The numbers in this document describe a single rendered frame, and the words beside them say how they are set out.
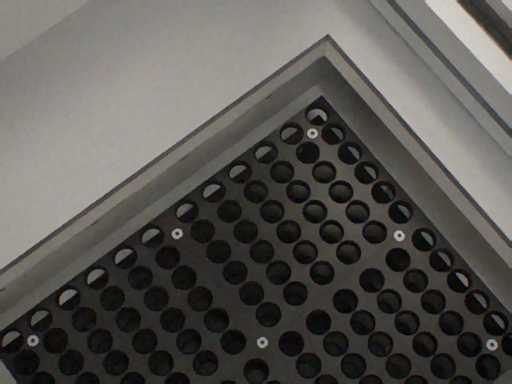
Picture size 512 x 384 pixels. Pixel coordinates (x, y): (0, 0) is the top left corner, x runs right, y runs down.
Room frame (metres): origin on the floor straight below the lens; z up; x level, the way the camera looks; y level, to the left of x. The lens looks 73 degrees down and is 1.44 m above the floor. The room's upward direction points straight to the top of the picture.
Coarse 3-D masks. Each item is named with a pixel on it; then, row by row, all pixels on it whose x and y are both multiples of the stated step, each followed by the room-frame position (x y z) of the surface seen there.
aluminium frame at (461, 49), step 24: (384, 0) 0.25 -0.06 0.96; (408, 0) 0.24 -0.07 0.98; (432, 0) 0.23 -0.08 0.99; (456, 0) 0.23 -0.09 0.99; (408, 24) 0.24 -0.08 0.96; (432, 24) 0.22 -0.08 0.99; (456, 24) 0.22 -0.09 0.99; (480, 24) 0.22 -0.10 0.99; (432, 48) 0.22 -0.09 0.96; (456, 48) 0.21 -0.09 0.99; (480, 48) 0.21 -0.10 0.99; (504, 48) 0.21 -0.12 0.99; (456, 72) 0.21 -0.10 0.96; (480, 72) 0.20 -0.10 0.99; (504, 72) 0.20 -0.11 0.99; (456, 96) 0.20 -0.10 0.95; (480, 96) 0.20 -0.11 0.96; (504, 96) 0.19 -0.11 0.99; (480, 120) 0.19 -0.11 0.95; (504, 120) 0.18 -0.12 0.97; (504, 144) 0.18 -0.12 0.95
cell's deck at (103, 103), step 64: (128, 0) 0.26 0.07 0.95; (192, 0) 0.26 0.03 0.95; (256, 0) 0.26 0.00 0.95; (320, 0) 0.26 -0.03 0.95; (0, 64) 0.22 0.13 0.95; (64, 64) 0.22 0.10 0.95; (128, 64) 0.22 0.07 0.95; (192, 64) 0.22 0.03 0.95; (256, 64) 0.22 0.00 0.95; (384, 64) 0.22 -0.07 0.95; (0, 128) 0.19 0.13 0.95; (64, 128) 0.19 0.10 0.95; (128, 128) 0.19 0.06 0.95; (192, 128) 0.19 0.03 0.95; (448, 128) 0.19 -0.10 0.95; (0, 192) 0.15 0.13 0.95; (64, 192) 0.15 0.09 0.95; (128, 192) 0.16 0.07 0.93; (448, 192) 0.16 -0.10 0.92; (0, 256) 0.12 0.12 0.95
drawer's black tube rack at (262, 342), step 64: (192, 192) 0.17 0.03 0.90; (256, 192) 0.18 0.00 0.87; (320, 192) 0.17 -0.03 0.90; (384, 192) 0.18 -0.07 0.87; (128, 256) 0.14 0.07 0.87; (192, 256) 0.13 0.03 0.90; (256, 256) 0.14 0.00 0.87; (320, 256) 0.13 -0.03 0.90; (384, 256) 0.13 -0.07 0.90; (64, 320) 0.10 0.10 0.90; (128, 320) 0.10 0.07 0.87; (192, 320) 0.10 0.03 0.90; (256, 320) 0.10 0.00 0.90; (320, 320) 0.10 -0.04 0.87; (384, 320) 0.10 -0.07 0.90; (448, 320) 0.10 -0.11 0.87
